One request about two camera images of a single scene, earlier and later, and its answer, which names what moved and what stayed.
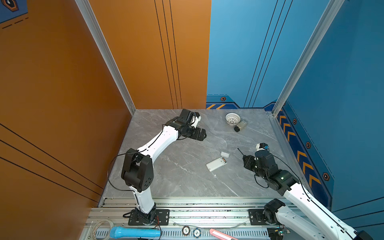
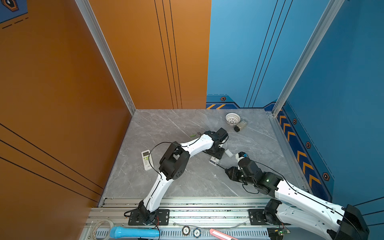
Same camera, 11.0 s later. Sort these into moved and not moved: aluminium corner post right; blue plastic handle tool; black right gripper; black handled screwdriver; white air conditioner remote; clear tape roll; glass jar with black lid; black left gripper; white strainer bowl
Moved: white air conditioner remote; black right gripper; black handled screwdriver; black left gripper
Not moved: blue plastic handle tool; glass jar with black lid; aluminium corner post right; clear tape roll; white strainer bowl
